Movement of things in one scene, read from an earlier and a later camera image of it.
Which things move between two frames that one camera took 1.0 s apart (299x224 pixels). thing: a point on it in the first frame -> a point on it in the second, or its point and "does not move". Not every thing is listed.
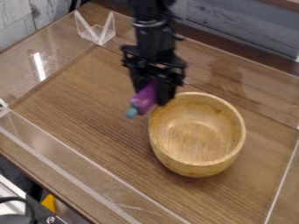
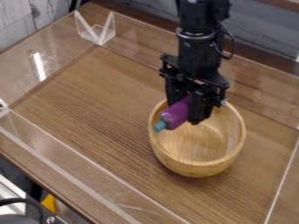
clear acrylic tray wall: x=66 y=94 does not move
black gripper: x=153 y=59 -> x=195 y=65
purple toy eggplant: x=145 y=100 -> x=174 y=116
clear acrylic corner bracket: x=97 y=33 does not move
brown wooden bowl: x=198 y=133 does not move
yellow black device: x=50 y=202 does not move
